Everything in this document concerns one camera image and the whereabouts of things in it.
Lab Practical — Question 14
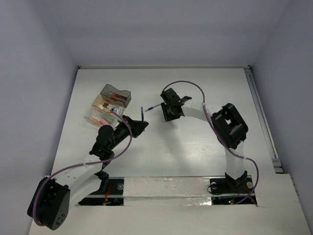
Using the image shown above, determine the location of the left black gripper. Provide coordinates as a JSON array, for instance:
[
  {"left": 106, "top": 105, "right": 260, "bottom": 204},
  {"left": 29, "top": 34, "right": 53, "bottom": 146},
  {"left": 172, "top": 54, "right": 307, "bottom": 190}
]
[{"left": 108, "top": 115, "right": 147, "bottom": 150}]

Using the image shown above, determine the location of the blue gel pen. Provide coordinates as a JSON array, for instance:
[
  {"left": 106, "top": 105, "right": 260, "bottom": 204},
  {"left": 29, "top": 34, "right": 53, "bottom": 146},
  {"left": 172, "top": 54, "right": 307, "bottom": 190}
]
[{"left": 140, "top": 106, "right": 144, "bottom": 122}]

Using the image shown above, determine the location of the green highlighter marker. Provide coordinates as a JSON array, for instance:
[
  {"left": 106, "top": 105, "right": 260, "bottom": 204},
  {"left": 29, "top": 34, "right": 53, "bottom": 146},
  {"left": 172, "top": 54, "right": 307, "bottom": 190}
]
[{"left": 101, "top": 115, "right": 114, "bottom": 122}]

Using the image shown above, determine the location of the pink highlighter marker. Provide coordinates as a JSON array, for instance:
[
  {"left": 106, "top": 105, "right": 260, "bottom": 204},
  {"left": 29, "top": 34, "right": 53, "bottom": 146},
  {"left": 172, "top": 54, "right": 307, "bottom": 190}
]
[{"left": 99, "top": 118, "right": 111, "bottom": 125}]

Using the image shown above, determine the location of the red gel pen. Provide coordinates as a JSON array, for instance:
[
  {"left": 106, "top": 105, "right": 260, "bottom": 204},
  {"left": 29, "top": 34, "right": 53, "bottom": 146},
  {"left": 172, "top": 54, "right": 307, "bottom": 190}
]
[{"left": 109, "top": 96, "right": 125, "bottom": 102}]

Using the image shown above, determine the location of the orange highlighter marker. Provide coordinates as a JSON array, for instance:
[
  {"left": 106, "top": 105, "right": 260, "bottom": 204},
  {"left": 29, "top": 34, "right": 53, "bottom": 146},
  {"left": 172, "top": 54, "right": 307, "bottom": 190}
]
[{"left": 89, "top": 117, "right": 101, "bottom": 124}]

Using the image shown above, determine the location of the teal capped white pen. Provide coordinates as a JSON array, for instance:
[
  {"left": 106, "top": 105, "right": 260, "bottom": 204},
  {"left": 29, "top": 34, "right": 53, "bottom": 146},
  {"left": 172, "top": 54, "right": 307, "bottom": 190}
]
[{"left": 103, "top": 104, "right": 115, "bottom": 109}]

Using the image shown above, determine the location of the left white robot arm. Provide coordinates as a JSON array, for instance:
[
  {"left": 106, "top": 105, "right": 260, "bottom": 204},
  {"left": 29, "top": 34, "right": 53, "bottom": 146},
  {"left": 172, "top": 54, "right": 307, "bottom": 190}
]
[{"left": 27, "top": 116, "right": 149, "bottom": 231}]

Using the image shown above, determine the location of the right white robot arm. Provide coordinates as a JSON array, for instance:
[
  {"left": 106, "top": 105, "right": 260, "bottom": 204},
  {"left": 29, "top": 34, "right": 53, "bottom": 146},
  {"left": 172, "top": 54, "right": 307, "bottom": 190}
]
[{"left": 160, "top": 88, "right": 248, "bottom": 194}]

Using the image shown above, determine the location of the clear plastic container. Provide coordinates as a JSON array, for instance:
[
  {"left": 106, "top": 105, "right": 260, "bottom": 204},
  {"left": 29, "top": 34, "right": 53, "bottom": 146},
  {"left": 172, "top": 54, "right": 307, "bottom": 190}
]
[{"left": 84, "top": 105, "right": 118, "bottom": 127}]

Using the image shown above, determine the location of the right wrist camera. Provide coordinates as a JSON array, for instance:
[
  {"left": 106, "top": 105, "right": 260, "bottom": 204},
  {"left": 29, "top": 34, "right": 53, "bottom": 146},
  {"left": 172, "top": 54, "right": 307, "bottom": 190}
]
[{"left": 160, "top": 90, "right": 170, "bottom": 103}]

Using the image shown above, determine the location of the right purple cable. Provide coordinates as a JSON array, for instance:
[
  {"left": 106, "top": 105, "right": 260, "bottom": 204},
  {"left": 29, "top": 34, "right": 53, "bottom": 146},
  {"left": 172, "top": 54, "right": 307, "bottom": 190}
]
[{"left": 163, "top": 80, "right": 259, "bottom": 204}]

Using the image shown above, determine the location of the purple cable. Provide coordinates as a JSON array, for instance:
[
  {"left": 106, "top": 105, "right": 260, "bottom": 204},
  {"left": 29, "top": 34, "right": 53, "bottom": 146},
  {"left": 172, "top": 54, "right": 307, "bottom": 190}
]
[
  {"left": 33, "top": 109, "right": 134, "bottom": 226},
  {"left": 163, "top": 80, "right": 259, "bottom": 204}
]

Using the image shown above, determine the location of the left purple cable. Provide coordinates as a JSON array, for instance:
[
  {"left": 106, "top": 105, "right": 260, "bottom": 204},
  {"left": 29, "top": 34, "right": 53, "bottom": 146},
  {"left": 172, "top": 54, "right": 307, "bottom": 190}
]
[{"left": 33, "top": 109, "right": 134, "bottom": 226}]

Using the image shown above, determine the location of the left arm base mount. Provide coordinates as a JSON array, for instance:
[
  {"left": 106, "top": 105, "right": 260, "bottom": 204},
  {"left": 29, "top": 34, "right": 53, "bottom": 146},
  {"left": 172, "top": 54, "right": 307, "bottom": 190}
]
[{"left": 78, "top": 171, "right": 124, "bottom": 206}]

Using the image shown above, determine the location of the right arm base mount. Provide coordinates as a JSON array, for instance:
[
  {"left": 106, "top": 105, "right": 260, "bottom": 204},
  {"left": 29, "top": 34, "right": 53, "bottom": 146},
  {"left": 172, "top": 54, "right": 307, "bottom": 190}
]
[{"left": 207, "top": 170, "right": 257, "bottom": 205}]

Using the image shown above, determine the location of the aluminium side rail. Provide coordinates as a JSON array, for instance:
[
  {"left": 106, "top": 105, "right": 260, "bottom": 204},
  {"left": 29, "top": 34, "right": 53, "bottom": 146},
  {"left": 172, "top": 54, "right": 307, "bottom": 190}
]
[{"left": 244, "top": 66, "right": 284, "bottom": 174}]

